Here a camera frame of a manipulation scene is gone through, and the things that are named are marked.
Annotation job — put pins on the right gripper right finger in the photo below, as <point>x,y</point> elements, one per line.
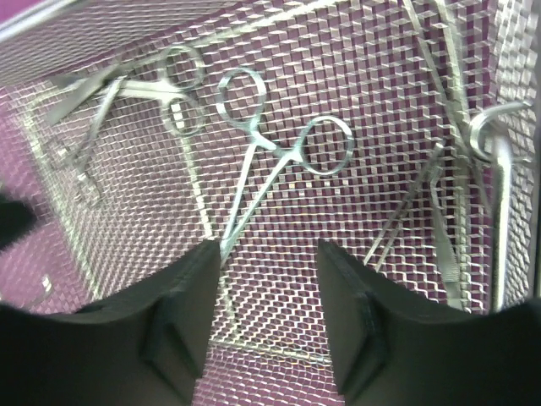
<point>388,344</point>

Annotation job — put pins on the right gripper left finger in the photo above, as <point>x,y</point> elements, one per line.
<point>147,343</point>

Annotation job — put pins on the purple surgical wrap cloth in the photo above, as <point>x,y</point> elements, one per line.
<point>498,354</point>

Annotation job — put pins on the steel forceps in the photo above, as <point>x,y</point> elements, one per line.
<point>295,154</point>

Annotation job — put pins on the metal mesh instrument tray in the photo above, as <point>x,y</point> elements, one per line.
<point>119,196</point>

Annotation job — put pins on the steel surgical scissors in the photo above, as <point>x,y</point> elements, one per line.
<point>181,113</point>

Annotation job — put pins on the steel clamp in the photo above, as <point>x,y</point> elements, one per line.
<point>495,148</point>

